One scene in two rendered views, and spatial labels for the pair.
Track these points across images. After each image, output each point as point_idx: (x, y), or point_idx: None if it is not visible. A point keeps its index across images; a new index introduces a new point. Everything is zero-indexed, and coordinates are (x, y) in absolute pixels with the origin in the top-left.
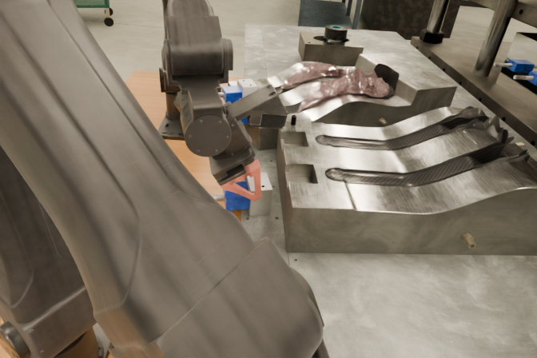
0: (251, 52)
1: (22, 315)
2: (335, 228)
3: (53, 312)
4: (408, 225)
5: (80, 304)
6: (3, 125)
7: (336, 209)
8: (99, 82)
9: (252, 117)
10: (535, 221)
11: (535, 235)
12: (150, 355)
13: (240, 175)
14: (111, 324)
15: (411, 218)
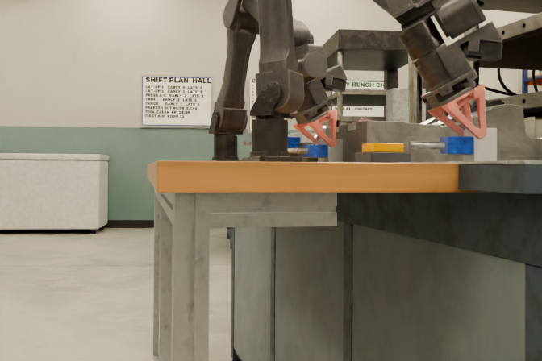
0: None
1: (286, 64)
2: (396, 139)
3: (293, 72)
4: (442, 136)
5: (298, 80)
6: None
7: (394, 122)
8: None
9: (327, 78)
10: (520, 132)
11: (525, 144)
12: None
13: (324, 114)
14: None
15: (442, 130)
